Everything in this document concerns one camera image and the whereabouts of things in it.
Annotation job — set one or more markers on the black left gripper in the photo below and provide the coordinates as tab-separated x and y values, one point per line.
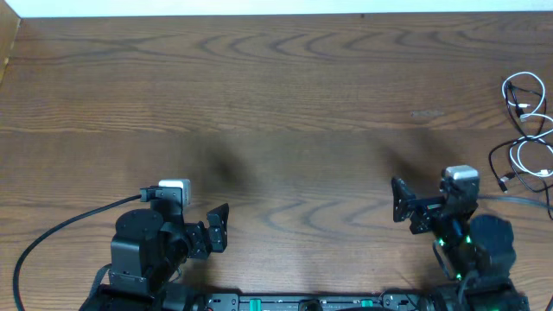
199	241

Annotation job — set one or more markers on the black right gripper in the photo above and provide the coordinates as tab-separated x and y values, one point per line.
426	216

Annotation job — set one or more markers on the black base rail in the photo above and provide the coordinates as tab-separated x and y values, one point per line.
387	300

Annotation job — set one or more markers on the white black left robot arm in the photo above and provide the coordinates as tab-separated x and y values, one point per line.
149	246

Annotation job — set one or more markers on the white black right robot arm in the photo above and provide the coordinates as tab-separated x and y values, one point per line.
476	253

